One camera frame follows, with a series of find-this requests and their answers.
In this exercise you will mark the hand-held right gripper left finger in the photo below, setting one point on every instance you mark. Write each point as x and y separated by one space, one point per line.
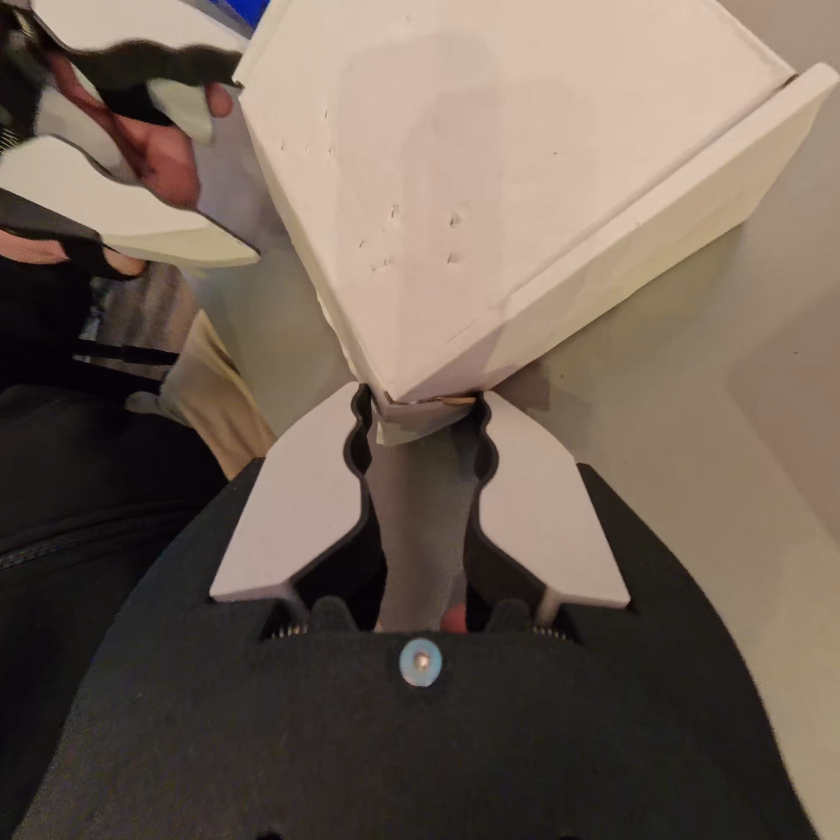
295 512

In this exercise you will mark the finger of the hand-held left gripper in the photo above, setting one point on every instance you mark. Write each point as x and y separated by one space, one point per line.
131 19
131 216

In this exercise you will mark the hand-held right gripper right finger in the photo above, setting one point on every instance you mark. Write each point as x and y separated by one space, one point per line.
558 525

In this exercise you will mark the white cardboard box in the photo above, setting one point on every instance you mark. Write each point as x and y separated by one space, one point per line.
492 164

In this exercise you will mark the person's left hand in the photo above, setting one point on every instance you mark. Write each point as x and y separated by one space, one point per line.
164 164

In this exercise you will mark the blue object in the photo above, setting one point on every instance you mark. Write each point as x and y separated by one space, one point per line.
229 10

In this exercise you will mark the person's beige trouser leg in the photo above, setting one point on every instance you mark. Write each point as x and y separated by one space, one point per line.
210 394

